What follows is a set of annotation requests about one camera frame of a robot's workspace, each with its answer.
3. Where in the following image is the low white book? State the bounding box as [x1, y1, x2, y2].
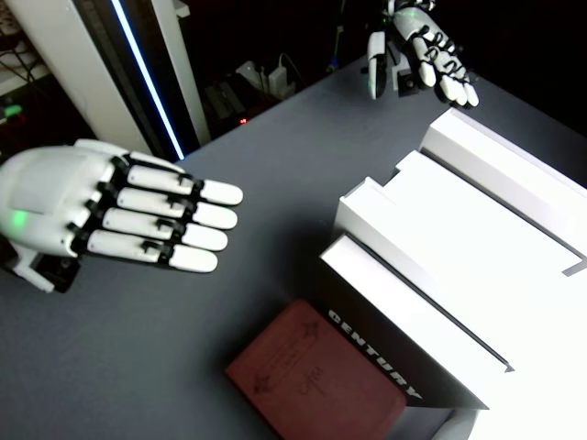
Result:
[336, 176, 542, 368]

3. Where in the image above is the black Century book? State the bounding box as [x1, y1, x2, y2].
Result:
[319, 233, 515, 410]

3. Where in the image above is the black box with red light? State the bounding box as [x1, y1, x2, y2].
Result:
[204, 81, 258, 127]

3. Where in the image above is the white charger block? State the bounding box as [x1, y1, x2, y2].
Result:
[268, 68, 295, 96]

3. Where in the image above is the white power adapter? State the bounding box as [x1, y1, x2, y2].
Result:
[236, 60, 268, 89]

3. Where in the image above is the red-brown leather book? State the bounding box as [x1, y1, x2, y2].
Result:
[223, 298, 410, 440]

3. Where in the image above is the large white book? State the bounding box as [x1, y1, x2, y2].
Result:
[380, 149, 587, 294]

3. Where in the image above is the white special issue book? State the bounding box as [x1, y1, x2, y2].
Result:
[419, 107, 587, 258]

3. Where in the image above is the white column with blue light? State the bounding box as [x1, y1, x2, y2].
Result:
[4, 0, 213, 162]

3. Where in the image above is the green cable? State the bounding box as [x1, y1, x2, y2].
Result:
[333, 0, 344, 72]

